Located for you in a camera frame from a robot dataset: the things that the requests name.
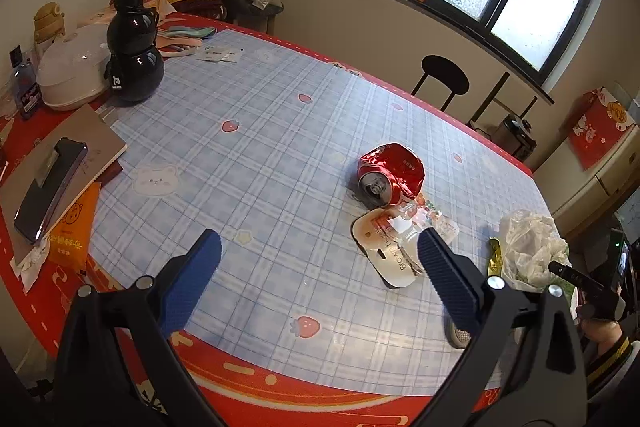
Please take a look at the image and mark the crushed red can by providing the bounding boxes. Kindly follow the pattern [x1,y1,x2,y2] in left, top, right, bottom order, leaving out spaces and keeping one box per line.
[357,143,426,210]

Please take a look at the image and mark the gold green wrapper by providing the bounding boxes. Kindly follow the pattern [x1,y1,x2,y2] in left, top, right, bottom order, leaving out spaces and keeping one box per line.
[487,238,504,278]

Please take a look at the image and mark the red printed cloth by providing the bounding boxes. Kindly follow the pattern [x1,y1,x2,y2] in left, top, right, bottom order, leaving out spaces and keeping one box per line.
[567,87,637,171]

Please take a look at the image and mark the person's right hand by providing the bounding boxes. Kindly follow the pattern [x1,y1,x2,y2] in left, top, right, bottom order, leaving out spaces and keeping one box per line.
[575,303,624,344]

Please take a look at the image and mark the white paper sachets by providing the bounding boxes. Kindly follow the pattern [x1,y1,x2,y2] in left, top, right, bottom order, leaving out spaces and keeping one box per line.
[195,47,242,64]

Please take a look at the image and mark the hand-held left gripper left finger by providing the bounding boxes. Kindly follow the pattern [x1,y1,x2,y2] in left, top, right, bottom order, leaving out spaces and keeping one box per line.
[52,229,223,427]

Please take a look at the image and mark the black metal rack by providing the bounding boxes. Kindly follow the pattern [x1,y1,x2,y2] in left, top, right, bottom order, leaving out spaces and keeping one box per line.
[467,72,538,128]

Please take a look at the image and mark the rice cooker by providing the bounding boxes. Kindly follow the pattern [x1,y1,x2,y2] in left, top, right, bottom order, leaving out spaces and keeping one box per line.
[492,114,538,160]

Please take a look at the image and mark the white lidded container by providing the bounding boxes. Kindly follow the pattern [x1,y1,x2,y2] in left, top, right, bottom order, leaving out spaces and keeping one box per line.
[37,32,113,111]

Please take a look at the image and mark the dark window sill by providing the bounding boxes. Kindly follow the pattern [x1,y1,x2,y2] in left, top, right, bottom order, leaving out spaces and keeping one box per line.
[356,0,556,105]

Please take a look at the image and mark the dark smartphone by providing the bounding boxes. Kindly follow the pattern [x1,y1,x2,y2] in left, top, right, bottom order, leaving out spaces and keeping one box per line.
[14,138,89,244]

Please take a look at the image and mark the white plastic bag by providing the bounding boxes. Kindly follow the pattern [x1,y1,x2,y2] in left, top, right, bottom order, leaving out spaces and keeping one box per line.
[500,209,571,293]

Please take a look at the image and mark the beige water bottle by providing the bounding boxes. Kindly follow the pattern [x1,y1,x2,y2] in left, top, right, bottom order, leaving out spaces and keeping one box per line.
[34,3,66,48]

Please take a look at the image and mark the black round stool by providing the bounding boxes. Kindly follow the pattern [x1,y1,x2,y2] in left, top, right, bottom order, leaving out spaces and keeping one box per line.
[411,55,471,112]

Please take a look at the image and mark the black gourd-shaped bottle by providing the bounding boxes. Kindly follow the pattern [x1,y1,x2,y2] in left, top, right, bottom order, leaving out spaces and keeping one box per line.
[105,0,166,102]

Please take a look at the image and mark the person's right forearm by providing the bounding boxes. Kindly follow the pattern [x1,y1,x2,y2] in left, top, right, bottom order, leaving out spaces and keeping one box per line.
[582,332,633,400]

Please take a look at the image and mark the blue plaid table mat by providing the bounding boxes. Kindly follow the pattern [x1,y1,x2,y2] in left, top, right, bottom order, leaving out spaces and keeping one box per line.
[87,27,566,395]

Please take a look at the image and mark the white tissue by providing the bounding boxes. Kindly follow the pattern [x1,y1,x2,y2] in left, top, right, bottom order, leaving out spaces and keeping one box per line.
[10,242,51,294]

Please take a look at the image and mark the orange packet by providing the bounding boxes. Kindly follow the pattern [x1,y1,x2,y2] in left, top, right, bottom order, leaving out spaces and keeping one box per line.
[47,182,102,270]

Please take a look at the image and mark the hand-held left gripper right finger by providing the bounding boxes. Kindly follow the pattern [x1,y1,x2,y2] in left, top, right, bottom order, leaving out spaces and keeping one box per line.
[417,228,588,427]

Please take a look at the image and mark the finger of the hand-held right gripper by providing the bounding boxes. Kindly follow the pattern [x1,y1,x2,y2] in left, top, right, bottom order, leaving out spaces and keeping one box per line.
[548,260,583,283]

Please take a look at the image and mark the small dark bottle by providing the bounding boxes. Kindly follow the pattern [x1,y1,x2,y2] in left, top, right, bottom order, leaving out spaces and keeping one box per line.
[10,47,39,120]

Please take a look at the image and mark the white card blister packaging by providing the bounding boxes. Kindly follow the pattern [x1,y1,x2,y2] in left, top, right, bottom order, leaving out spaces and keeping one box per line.
[352,197,459,291]

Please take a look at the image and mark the cream refrigerator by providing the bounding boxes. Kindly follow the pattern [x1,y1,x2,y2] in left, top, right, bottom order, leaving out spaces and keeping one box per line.
[530,87,640,235]

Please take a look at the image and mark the pastel plastic spoons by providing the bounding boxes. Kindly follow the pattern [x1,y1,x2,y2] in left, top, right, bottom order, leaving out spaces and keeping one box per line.
[159,24,217,58]

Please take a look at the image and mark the silver glitter item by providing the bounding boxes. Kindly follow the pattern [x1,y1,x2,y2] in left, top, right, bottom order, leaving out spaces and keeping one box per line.
[445,317,473,350]

